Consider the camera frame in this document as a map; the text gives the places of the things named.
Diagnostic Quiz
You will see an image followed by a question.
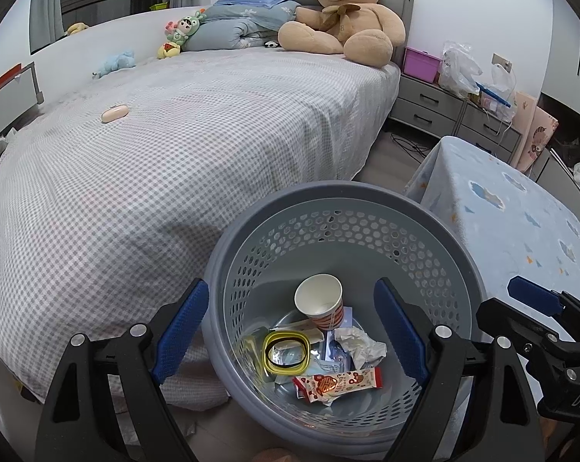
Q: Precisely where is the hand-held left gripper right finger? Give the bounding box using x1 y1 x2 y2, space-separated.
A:
374 278 545 462

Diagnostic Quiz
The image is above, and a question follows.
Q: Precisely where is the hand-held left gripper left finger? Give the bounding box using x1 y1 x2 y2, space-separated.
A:
34 278 210 462

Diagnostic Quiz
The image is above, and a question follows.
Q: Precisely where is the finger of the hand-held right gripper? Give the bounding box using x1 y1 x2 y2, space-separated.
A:
476 298 560 350
507 276 580 333

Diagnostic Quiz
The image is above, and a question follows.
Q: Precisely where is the white paper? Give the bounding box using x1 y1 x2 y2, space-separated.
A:
333 325 388 369

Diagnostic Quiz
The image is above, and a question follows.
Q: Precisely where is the small blue white box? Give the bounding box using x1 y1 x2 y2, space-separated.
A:
319 305 355 364

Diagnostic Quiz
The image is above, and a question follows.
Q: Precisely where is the grey perforated plastic basket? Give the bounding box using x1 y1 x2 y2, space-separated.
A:
202 180 489 462

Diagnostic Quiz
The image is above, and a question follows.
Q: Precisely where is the red and cream snack wrapper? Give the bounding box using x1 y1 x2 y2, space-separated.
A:
292 367 383 406

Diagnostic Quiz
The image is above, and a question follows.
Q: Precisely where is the red and white paper cup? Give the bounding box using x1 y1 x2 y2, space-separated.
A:
294 274 343 330

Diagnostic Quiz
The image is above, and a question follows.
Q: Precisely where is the yellow round lid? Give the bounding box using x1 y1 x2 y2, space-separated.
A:
262 331 312 376

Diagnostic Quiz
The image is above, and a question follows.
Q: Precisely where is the table with blue cloth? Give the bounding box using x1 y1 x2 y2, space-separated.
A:
404 136 580 347

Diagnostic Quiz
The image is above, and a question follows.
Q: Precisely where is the dark grey bundle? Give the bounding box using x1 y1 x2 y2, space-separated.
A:
550 137 580 164

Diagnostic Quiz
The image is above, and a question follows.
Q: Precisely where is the pink printed board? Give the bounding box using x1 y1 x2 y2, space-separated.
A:
516 106 559 174

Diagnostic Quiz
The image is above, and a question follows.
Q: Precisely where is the grey nightstand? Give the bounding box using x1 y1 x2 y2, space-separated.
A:
388 73 466 136
456 101 521 155

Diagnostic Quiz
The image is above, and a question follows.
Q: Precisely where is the grey checked bed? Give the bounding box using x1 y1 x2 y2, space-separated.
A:
0 48 401 412

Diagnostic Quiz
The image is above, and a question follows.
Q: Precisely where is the blue stick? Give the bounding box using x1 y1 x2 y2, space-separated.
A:
477 82 512 108

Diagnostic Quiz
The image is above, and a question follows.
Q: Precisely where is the clear plastic bag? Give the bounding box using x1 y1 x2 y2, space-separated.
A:
438 41 484 99
477 62 516 123

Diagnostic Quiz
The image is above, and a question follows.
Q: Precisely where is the small pink case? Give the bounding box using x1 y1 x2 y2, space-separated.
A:
101 103 129 123

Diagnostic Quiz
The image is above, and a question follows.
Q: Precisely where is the purple storage box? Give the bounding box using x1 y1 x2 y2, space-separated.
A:
403 47 443 84

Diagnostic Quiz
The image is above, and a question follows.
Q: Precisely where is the white wardrobe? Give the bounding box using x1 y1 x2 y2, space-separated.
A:
530 0 580 203

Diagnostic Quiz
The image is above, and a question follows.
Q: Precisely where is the light blue plush toy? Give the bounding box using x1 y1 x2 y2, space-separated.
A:
92 49 137 79

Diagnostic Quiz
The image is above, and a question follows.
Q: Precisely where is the green plush doll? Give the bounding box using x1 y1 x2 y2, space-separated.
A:
164 10 208 45

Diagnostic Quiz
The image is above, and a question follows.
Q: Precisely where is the blue flowered quilt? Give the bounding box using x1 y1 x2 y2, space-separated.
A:
181 2 303 53

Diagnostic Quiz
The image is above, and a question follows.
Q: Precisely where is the large tan teddy bear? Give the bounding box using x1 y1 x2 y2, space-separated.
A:
277 0 407 68

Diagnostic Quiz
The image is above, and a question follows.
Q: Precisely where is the white cable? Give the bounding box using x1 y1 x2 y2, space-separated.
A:
482 70 519 138

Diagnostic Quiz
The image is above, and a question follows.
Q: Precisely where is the black floor cable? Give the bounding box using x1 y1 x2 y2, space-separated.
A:
391 132 432 157

